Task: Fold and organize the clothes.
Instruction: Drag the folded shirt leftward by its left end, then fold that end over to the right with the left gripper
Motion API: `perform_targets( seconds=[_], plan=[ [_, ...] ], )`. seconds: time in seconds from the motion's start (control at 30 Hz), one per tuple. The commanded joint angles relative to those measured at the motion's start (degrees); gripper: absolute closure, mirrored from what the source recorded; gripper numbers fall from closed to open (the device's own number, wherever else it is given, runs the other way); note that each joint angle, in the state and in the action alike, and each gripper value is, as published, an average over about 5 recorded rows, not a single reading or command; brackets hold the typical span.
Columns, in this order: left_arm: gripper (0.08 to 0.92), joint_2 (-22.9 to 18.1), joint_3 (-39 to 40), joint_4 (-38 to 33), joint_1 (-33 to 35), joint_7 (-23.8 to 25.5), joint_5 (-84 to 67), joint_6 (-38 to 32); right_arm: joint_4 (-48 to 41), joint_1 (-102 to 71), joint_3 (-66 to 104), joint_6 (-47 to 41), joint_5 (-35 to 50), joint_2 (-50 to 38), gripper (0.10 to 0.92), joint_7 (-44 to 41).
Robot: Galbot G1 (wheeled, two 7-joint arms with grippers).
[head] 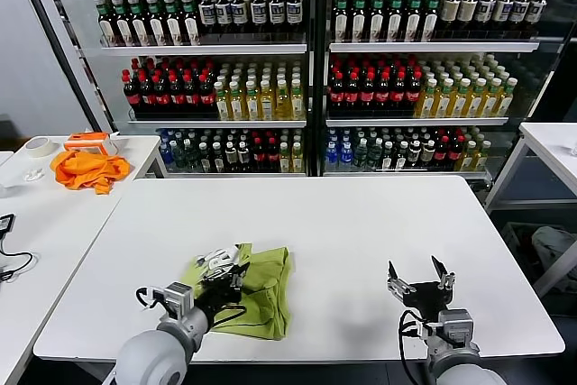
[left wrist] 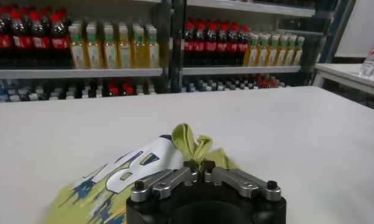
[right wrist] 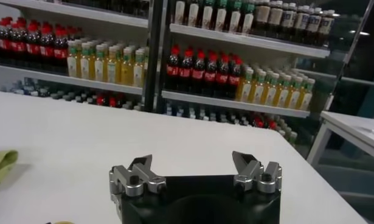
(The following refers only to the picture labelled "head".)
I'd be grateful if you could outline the beige masking tape roll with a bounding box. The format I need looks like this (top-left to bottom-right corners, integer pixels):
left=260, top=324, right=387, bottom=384
left=25, top=135, right=60, bottom=159

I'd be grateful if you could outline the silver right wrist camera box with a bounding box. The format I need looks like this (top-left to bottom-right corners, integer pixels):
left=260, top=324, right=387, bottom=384
left=435, top=308, right=474, bottom=344

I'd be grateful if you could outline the grey fabric bag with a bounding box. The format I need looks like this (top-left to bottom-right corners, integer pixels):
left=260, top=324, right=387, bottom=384
left=531, top=225, right=577, bottom=291

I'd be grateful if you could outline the white side table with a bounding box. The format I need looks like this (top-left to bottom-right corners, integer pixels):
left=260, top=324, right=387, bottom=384
left=0, top=134, right=163, bottom=385

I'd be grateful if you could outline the green tinted water bottle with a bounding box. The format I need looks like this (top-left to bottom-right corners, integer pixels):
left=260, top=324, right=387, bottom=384
left=174, top=140, right=188, bottom=173
left=353, top=139, right=369, bottom=173
left=367, top=139, right=382, bottom=173

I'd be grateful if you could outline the orange white box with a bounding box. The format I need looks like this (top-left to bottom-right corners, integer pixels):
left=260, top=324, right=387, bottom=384
left=64, top=131, right=119, bottom=157

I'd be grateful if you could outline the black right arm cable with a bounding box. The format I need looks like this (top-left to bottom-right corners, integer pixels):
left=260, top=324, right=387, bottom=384
left=398, top=310, right=429, bottom=385

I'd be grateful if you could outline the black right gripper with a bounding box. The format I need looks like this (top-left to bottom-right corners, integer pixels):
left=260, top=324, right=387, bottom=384
left=386, top=255, right=456, bottom=324

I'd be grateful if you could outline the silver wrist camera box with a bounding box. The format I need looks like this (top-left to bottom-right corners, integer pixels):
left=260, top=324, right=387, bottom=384
left=157, top=281, right=195, bottom=318
left=435, top=308, right=474, bottom=344

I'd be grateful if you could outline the white beverage display shelf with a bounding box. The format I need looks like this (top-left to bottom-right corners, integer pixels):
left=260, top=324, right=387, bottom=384
left=315, top=0, right=577, bottom=183
left=33, top=0, right=316, bottom=179

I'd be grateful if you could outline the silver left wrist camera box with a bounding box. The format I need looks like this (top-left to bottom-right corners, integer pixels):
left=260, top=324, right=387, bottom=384
left=157, top=281, right=195, bottom=318

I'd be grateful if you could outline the crumpled orange cloth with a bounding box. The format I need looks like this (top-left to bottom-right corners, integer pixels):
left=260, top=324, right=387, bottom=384
left=50, top=150, right=133, bottom=196

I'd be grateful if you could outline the blue label water bottle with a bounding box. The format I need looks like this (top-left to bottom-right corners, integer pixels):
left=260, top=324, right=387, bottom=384
left=325, top=141, right=340, bottom=173
left=339, top=141, right=354, bottom=173
left=160, top=139, right=175, bottom=173

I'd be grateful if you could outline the light green t-shirt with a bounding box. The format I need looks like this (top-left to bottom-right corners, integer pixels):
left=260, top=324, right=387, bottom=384
left=179, top=243, right=295, bottom=342

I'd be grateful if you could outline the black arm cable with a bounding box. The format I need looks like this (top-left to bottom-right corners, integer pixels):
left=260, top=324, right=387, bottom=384
left=398, top=310, right=429, bottom=385
left=211, top=303, right=248, bottom=327

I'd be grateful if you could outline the white metal leg table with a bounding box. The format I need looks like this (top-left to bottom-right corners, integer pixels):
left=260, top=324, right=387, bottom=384
left=484, top=122, right=577, bottom=296

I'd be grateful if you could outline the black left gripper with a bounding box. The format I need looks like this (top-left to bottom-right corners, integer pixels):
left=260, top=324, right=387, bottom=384
left=192, top=261, right=252, bottom=322

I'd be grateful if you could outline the white cap blue label bottle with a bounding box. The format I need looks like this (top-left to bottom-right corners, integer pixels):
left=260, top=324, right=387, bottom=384
left=509, top=0, right=534, bottom=39
left=526, top=0, right=551, bottom=39
left=215, top=0, right=234, bottom=36
left=198, top=0, right=217, bottom=36
left=492, top=0, right=517, bottom=39
left=231, top=0, right=250, bottom=36
left=475, top=0, right=498, bottom=39
left=286, top=0, right=304, bottom=36
left=251, top=0, right=270, bottom=36
left=268, top=0, right=287, bottom=36

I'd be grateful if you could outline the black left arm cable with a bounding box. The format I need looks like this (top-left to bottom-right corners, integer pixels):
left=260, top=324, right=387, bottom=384
left=211, top=303, right=248, bottom=327

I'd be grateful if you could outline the beige label dark bottle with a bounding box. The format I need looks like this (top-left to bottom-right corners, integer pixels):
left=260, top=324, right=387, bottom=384
left=440, top=0, right=463, bottom=39
left=458, top=0, right=481, bottom=39

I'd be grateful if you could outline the green cap dark tea bottle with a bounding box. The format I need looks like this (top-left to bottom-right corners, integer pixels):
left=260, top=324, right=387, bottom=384
left=369, top=0, right=388, bottom=42
left=180, top=0, right=203, bottom=47
left=404, top=0, right=425, bottom=42
left=351, top=0, right=369, bottom=42
left=421, top=0, right=444, bottom=42
left=333, top=0, right=351, bottom=42
left=162, top=0, right=184, bottom=47
left=386, top=0, right=406, bottom=42
left=97, top=0, right=118, bottom=47
left=146, top=0, right=167, bottom=47
left=128, top=0, right=150, bottom=47
left=112, top=0, right=133, bottom=47

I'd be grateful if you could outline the small red cap cola bottle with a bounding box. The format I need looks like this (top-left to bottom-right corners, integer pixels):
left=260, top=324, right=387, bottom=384
left=252, top=135, right=267, bottom=173
left=449, top=135, right=463, bottom=173
left=435, top=135, right=450, bottom=173
left=266, top=135, right=280, bottom=173

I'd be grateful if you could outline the thin black adapter cable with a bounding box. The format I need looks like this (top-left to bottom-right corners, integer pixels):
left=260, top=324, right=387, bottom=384
left=0, top=234, right=36, bottom=282

